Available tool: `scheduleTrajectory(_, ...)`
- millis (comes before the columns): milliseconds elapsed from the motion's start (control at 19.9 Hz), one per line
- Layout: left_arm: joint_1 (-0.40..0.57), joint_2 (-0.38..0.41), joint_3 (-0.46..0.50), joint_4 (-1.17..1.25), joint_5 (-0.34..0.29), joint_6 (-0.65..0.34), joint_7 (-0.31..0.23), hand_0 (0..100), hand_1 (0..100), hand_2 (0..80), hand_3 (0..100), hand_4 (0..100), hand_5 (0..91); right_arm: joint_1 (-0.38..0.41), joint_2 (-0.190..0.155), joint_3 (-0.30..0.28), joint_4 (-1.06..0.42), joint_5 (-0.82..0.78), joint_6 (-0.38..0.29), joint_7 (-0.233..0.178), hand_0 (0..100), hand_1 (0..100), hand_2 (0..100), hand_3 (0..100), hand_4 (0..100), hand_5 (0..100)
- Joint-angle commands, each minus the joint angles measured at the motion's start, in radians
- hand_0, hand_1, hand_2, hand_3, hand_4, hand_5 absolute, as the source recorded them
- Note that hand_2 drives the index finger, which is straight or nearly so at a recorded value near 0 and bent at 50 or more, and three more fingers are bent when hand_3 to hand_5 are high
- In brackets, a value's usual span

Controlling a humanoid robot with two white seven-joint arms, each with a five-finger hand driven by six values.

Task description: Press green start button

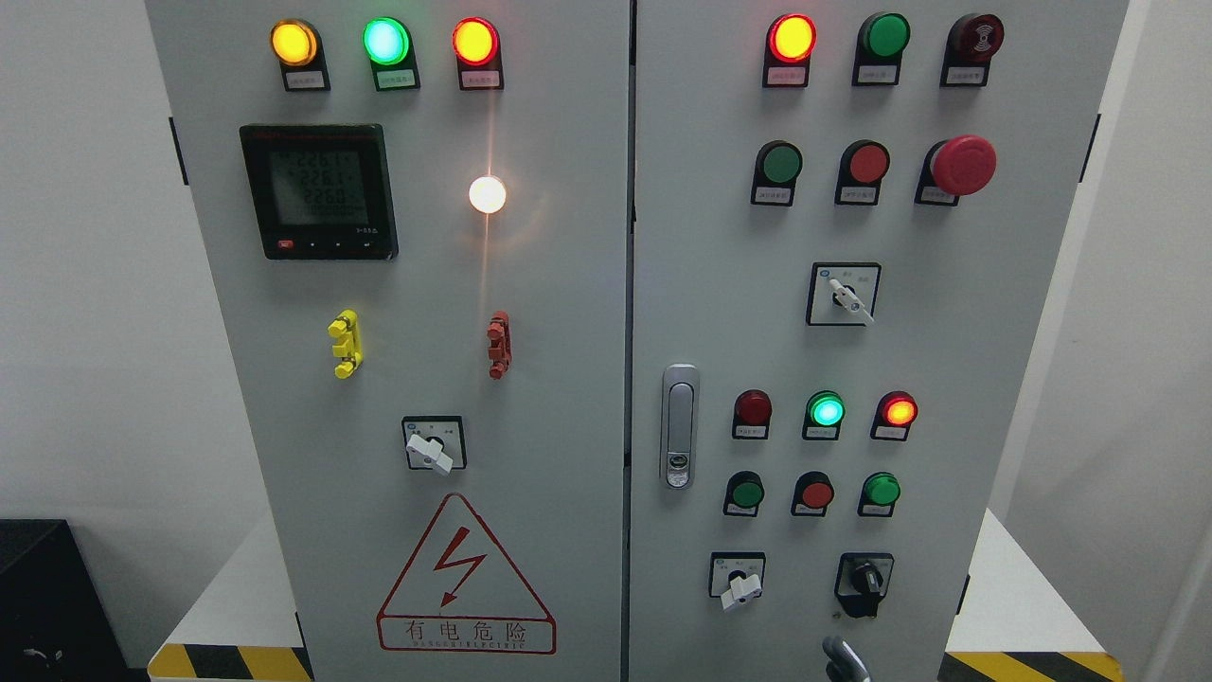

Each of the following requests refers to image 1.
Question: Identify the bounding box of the red push button upper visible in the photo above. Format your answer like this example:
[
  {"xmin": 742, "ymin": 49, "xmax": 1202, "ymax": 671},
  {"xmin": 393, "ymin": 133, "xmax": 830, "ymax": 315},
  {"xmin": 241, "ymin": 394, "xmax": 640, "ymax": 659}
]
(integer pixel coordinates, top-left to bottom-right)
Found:
[{"xmin": 834, "ymin": 139, "xmax": 890, "ymax": 206}]

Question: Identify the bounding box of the left grey cabinet door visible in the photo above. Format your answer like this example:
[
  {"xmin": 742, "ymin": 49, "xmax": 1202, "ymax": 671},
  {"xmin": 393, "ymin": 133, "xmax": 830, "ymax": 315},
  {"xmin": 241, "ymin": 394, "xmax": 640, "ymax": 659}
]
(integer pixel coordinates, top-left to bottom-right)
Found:
[{"xmin": 145, "ymin": 1, "xmax": 631, "ymax": 681}]

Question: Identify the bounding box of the green indicator lamp top left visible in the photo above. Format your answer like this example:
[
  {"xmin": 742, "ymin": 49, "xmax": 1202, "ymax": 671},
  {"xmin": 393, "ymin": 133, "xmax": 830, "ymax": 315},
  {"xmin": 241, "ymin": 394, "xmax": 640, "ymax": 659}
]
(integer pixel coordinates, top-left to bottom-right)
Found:
[{"xmin": 364, "ymin": 16, "xmax": 421, "ymax": 91}]

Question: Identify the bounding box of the green push button lower left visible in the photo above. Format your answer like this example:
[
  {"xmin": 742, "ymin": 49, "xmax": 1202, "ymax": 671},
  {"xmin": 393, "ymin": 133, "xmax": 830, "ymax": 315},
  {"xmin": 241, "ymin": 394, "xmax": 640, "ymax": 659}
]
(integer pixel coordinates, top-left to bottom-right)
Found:
[{"xmin": 722, "ymin": 470, "xmax": 765, "ymax": 517}]

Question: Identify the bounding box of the green push button lower right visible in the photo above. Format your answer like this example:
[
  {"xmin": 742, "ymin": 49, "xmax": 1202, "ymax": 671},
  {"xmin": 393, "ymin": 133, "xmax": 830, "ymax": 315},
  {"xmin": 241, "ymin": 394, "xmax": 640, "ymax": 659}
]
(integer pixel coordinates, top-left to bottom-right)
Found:
[{"xmin": 857, "ymin": 472, "xmax": 903, "ymax": 518}]

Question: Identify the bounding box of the lower white selector switch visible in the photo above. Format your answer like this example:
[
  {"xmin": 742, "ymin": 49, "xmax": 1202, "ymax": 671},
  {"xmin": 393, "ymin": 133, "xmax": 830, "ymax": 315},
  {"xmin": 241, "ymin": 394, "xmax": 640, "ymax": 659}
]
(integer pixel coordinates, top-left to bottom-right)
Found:
[{"xmin": 708, "ymin": 551, "xmax": 766, "ymax": 613}]

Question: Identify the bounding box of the red push button lower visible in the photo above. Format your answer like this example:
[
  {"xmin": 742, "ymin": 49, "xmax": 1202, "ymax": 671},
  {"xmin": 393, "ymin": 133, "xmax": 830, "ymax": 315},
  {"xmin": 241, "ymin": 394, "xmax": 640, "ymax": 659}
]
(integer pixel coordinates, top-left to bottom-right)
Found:
[{"xmin": 791, "ymin": 471, "xmax": 835, "ymax": 517}]

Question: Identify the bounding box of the red indicator lamp top right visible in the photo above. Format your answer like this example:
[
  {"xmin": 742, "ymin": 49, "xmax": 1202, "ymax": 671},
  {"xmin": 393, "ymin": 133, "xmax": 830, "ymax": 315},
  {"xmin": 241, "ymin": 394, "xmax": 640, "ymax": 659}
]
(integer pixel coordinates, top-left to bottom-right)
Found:
[{"xmin": 762, "ymin": 13, "xmax": 817, "ymax": 88}]

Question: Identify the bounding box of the red terminal connector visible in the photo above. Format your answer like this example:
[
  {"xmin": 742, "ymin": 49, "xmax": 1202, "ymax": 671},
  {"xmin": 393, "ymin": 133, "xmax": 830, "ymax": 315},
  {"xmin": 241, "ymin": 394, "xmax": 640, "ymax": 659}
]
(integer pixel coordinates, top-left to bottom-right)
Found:
[{"xmin": 486, "ymin": 310, "xmax": 511, "ymax": 380}]

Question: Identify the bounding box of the green push button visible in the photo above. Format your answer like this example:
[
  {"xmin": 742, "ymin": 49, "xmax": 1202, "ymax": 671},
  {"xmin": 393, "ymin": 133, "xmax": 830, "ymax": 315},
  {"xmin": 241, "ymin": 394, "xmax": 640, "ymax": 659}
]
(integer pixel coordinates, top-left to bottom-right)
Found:
[
  {"xmin": 750, "ymin": 139, "xmax": 804, "ymax": 206},
  {"xmin": 857, "ymin": 472, "xmax": 903, "ymax": 518},
  {"xmin": 722, "ymin": 470, "xmax": 765, "ymax": 517}
]

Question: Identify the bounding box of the upper right selector switch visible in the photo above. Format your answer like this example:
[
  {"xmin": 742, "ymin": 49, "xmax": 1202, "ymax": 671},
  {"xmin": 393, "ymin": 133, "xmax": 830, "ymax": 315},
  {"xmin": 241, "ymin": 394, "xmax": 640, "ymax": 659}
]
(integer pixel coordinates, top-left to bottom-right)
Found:
[{"xmin": 806, "ymin": 260, "xmax": 882, "ymax": 327}]

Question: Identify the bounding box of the left door selector switch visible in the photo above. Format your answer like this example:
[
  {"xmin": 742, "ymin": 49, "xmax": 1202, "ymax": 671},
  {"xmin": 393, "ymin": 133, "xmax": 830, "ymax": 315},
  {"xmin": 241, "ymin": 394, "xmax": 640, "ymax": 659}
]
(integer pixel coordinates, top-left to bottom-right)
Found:
[{"xmin": 401, "ymin": 415, "xmax": 467, "ymax": 476}]

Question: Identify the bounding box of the red push button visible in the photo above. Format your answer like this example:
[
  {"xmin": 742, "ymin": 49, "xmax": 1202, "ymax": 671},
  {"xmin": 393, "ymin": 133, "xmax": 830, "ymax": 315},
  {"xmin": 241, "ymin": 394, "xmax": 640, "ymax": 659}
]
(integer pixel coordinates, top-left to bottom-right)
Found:
[
  {"xmin": 791, "ymin": 471, "xmax": 835, "ymax": 517},
  {"xmin": 834, "ymin": 139, "xmax": 890, "ymax": 206}
]

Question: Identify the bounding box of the lit green indicator lamp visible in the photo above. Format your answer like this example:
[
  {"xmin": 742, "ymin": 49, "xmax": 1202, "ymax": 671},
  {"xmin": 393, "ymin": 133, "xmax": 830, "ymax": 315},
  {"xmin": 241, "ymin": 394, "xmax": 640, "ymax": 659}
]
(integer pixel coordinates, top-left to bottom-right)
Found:
[{"xmin": 801, "ymin": 391, "xmax": 846, "ymax": 441}]

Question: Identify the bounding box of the white lit indicator lamp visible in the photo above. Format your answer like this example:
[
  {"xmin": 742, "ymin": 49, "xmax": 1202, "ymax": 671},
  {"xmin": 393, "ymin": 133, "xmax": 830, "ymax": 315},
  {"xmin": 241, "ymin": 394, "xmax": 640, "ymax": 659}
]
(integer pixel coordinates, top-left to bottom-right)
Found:
[{"xmin": 468, "ymin": 174, "xmax": 508, "ymax": 214}]

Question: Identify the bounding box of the yellow indicator lamp top left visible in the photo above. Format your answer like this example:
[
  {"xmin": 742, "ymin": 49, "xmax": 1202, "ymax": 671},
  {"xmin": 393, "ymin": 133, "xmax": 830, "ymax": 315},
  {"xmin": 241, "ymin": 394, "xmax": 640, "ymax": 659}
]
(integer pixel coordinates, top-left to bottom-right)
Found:
[{"xmin": 269, "ymin": 18, "xmax": 330, "ymax": 92}]

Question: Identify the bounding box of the black digital power meter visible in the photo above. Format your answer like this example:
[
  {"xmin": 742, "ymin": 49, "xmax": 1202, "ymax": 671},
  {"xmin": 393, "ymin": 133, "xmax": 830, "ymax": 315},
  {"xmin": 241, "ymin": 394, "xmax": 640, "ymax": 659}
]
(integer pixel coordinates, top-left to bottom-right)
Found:
[{"xmin": 240, "ymin": 122, "xmax": 399, "ymax": 260}]

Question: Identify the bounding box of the red electric danger sign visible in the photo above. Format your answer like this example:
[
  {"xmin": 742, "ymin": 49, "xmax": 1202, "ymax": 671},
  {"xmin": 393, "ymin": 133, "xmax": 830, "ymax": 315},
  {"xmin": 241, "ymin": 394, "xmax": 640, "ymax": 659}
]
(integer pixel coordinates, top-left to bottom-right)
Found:
[{"xmin": 376, "ymin": 493, "xmax": 558, "ymax": 655}]

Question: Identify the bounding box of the green push button upper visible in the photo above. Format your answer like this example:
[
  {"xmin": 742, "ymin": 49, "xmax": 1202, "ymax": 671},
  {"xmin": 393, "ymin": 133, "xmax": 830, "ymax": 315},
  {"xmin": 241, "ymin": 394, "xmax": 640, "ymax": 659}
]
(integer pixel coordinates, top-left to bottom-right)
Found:
[{"xmin": 750, "ymin": 139, "xmax": 804, "ymax": 206}]

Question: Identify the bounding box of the yellow terminal connector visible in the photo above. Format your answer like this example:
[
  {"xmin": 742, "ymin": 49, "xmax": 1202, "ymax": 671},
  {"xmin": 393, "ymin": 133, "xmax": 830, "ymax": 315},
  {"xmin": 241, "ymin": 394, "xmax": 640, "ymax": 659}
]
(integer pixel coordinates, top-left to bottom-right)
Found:
[{"xmin": 328, "ymin": 308, "xmax": 364, "ymax": 380}]

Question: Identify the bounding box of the right grey cabinet door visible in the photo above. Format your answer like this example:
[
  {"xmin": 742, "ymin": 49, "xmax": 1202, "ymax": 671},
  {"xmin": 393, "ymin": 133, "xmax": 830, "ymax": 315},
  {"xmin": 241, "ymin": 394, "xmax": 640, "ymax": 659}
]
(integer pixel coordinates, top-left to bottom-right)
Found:
[{"xmin": 628, "ymin": 1, "xmax": 1127, "ymax": 681}]

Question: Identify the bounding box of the dark red indicator lamp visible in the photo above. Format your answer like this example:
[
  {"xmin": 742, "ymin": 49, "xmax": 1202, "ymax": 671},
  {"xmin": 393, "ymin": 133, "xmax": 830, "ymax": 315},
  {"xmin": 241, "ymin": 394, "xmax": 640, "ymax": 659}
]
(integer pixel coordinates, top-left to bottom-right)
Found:
[{"xmin": 732, "ymin": 389, "xmax": 774, "ymax": 440}]

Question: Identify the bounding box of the red black buzzer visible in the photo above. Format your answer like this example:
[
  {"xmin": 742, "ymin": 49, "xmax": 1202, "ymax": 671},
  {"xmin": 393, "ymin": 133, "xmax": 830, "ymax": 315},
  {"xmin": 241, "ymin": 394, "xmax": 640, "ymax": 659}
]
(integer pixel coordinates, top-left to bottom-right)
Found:
[{"xmin": 939, "ymin": 13, "xmax": 1005, "ymax": 88}]

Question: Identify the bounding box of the red emergency stop button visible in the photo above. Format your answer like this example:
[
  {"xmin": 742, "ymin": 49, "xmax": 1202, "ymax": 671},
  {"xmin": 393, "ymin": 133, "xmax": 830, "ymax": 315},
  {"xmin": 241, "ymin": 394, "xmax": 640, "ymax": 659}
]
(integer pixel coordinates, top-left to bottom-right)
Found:
[{"xmin": 915, "ymin": 134, "xmax": 997, "ymax": 206}]

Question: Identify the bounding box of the black knob selector switch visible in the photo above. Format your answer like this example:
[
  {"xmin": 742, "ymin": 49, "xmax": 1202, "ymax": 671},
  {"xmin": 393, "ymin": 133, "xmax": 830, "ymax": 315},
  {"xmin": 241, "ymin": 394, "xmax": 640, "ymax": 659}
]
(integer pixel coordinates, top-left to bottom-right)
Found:
[{"xmin": 834, "ymin": 552, "xmax": 894, "ymax": 619}]

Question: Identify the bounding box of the white platform with hazard stripes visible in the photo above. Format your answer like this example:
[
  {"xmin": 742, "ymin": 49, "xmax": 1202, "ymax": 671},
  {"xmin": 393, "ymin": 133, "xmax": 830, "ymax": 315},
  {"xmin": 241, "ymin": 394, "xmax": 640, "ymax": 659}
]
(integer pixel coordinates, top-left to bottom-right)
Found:
[{"xmin": 147, "ymin": 512, "xmax": 1124, "ymax": 681}]

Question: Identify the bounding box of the green indicator lamp top right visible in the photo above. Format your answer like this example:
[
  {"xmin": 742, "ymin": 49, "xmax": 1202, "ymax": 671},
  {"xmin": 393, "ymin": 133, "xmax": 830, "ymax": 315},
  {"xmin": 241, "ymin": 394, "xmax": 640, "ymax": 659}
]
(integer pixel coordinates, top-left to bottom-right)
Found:
[{"xmin": 852, "ymin": 12, "xmax": 911, "ymax": 87}]

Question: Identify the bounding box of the silver door lock handle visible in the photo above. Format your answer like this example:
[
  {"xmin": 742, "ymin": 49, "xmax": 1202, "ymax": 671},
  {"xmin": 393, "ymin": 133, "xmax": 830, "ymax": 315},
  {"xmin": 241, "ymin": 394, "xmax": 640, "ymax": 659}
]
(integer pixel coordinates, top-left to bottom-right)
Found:
[{"xmin": 658, "ymin": 363, "xmax": 701, "ymax": 491}]

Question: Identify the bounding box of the black box lower left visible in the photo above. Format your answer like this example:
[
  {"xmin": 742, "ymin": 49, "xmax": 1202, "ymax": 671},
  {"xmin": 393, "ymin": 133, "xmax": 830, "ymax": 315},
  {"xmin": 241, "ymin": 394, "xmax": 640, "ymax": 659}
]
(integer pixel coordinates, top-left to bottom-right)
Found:
[{"xmin": 1, "ymin": 518, "xmax": 127, "ymax": 681}]

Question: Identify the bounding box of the red indicator lamp top left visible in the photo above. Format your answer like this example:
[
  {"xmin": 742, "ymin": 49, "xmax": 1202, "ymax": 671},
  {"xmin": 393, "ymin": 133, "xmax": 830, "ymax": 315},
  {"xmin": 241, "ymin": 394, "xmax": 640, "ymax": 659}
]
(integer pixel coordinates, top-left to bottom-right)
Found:
[{"xmin": 452, "ymin": 16, "xmax": 504, "ymax": 91}]

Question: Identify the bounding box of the lit red indicator lamp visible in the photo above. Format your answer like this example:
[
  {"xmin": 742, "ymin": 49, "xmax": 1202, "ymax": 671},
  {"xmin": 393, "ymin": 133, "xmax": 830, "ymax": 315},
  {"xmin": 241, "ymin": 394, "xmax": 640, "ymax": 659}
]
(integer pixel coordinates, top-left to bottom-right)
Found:
[{"xmin": 870, "ymin": 391, "xmax": 917, "ymax": 441}]

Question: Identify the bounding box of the grey cabinet door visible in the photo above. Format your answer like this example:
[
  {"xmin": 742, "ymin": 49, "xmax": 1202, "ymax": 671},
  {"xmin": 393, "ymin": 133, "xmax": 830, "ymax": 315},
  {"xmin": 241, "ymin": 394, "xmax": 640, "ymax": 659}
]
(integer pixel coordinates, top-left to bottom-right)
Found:
[
  {"xmin": 628, "ymin": 1, "xmax": 1127, "ymax": 681},
  {"xmin": 145, "ymin": 1, "xmax": 631, "ymax": 681}
]

